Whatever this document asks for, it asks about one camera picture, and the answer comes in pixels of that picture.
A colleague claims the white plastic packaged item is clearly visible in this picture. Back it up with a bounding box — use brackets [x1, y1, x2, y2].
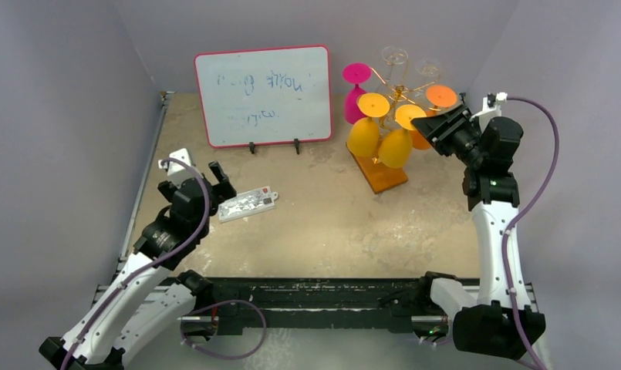
[218, 187, 278, 223]

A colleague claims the yellow wine glass front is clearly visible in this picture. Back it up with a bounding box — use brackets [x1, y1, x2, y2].
[377, 104, 424, 169]

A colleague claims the yellow wine glass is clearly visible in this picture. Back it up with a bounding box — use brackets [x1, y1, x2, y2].
[346, 92, 390, 157]
[377, 104, 424, 169]

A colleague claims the red framed whiteboard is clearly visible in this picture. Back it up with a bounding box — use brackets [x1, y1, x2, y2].
[194, 45, 332, 148]

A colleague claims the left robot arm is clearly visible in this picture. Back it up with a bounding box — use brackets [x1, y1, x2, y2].
[39, 156, 237, 369]

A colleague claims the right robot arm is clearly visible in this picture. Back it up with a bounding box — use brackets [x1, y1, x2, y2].
[410, 106, 546, 360]

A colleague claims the orange wine glass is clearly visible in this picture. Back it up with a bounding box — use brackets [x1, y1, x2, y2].
[411, 84, 459, 150]

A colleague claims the clear wine glass right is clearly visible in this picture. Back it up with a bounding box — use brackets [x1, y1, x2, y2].
[416, 58, 442, 87]

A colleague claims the clear wine glass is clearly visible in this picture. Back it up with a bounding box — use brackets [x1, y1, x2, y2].
[416, 58, 442, 87]
[381, 45, 408, 82]

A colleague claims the yellow wine glass left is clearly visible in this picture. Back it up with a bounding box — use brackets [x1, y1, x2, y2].
[346, 92, 390, 157]

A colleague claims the clear wine glass left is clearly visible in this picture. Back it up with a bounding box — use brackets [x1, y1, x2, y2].
[381, 45, 408, 82]

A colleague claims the pink wine glass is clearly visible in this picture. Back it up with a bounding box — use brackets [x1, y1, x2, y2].
[342, 62, 372, 124]

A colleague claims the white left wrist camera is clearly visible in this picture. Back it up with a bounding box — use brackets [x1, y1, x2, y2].
[157, 148, 195, 183]

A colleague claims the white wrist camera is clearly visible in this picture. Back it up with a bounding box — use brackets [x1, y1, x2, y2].
[471, 92, 508, 123]
[157, 148, 195, 183]

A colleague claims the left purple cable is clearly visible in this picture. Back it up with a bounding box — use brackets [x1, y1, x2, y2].
[59, 156, 211, 370]

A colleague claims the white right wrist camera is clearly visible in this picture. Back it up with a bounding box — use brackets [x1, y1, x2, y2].
[471, 92, 508, 123]

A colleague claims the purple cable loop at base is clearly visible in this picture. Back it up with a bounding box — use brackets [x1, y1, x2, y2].
[179, 298, 268, 361]

